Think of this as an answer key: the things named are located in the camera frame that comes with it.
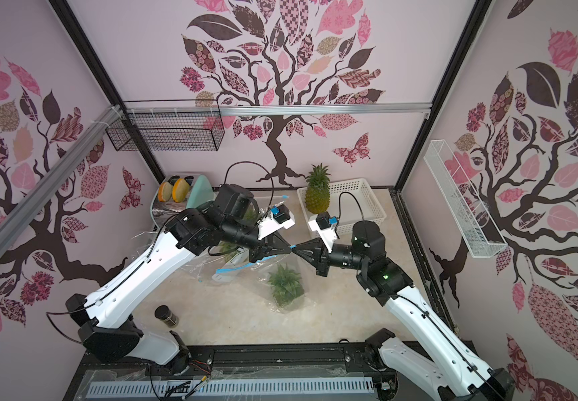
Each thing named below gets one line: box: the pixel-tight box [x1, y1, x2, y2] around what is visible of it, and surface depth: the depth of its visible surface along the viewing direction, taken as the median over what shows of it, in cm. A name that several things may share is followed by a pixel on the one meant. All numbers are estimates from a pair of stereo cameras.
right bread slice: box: [172, 177, 190, 204], surface depth 94 cm
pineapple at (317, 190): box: [304, 162, 332, 215], surface depth 100 cm
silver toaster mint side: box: [150, 172, 216, 229], surface depth 95 cm
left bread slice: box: [157, 181, 173, 204], surface depth 94 cm
